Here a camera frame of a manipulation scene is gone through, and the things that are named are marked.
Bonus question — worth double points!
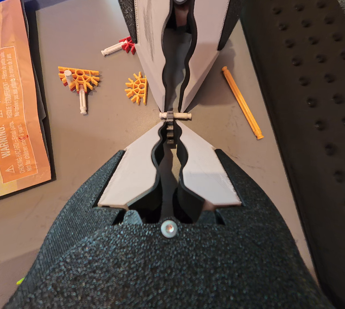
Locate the orange toy set bag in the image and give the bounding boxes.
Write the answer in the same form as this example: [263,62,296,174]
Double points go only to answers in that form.
[0,0,52,197]

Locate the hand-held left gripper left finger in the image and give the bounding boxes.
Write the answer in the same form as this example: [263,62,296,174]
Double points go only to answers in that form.
[98,120,166,208]

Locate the grey snowflake connector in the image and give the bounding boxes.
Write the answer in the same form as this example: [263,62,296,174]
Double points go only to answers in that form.
[166,111,178,149]

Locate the person's right hand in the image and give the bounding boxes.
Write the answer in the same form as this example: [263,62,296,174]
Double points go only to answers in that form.
[174,3,193,28]

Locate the yellow fan connector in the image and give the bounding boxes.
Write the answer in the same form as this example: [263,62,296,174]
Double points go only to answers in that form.
[125,72,148,105]
[58,66,100,91]

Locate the black perforated panel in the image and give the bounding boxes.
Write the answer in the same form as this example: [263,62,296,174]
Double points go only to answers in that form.
[240,0,345,307]

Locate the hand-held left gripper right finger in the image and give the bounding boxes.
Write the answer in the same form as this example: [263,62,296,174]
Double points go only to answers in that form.
[175,120,242,210]

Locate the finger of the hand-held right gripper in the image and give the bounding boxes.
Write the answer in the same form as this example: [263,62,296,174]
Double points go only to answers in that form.
[133,0,173,113]
[178,0,234,114]

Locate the long yellow rod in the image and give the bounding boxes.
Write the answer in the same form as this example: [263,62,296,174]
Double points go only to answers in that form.
[222,66,264,140]

